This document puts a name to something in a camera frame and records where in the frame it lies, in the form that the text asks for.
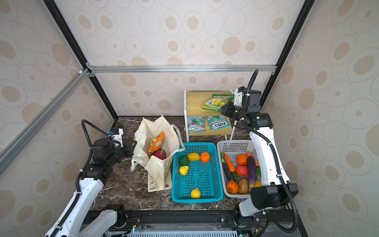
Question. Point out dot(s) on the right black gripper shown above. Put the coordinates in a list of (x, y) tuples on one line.
[(225, 111)]

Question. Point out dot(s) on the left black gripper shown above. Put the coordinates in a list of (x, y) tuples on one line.
[(130, 150)]

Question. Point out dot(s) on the green yellow snack bag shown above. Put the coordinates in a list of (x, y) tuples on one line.
[(217, 101)]

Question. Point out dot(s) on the orange pink snack bag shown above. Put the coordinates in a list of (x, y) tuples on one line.
[(156, 143)]

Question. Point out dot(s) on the pink dragon fruit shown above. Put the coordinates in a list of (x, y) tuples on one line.
[(160, 153)]

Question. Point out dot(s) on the floral cream grocery tote bag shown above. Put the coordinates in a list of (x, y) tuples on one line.
[(159, 171)]

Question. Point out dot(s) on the purple eggplant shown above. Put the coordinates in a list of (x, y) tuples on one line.
[(252, 171)]

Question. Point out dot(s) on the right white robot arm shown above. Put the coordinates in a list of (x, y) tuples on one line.
[(260, 128)]

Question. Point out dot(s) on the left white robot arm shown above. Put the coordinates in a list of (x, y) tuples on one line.
[(104, 153)]

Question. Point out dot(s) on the green Fox's candy bag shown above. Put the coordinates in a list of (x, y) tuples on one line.
[(218, 122)]

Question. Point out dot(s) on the green red candy bag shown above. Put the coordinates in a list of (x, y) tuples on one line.
[(196, 124)]

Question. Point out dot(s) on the white plastic basket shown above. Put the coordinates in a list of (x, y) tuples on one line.
[(237, 148)]

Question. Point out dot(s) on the orange tangerine in white basket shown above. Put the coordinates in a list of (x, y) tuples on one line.
[(242, 160)]

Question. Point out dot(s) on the white wooden two-tier shelf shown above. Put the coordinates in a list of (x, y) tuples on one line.
[(193, 102)]

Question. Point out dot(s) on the orange carrot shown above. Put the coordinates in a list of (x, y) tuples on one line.
[(229, 163)]

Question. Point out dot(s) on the orange fruit in teal basket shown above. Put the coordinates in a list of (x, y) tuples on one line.
[(205, 157)]

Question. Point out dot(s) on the green lime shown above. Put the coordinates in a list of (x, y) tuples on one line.
[(183, 161)]

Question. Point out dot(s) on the green cucumber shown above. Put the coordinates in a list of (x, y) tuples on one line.
[(226, 170)]

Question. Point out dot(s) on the yellow pepper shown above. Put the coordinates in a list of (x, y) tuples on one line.
[(257, 184)]

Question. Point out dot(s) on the yellow lemon top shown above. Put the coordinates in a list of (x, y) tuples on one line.
[(193, 157)]

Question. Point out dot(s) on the yellow lemon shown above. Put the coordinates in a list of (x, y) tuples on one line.
[(193, 157), (195, 193)]

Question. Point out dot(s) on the brown potato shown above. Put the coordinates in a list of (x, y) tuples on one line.
[(243, 186)]

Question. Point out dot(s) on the orange bell pepper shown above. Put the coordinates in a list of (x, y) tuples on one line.
[(232, 187)]

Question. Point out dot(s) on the teal plastic basket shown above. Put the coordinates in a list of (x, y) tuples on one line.
[(205, 176)]

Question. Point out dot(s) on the yellow lemon front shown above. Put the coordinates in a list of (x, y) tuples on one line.
[(195, 193)]

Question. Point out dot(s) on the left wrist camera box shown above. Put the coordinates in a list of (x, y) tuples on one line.
[(115, 134)]

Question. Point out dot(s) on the black right corner post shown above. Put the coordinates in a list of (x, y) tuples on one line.
[(294, 33)]

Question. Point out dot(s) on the aluminium horizontal rail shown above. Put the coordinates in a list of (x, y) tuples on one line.
[(182, 69)]

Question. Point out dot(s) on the aluminium diagonal rail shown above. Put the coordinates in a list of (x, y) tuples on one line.
[(22, 139)]

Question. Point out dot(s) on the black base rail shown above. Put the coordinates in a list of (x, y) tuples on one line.
[(214, 223)]

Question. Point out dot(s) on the black corner frame post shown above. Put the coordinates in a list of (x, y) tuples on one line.
[(57, 16)]

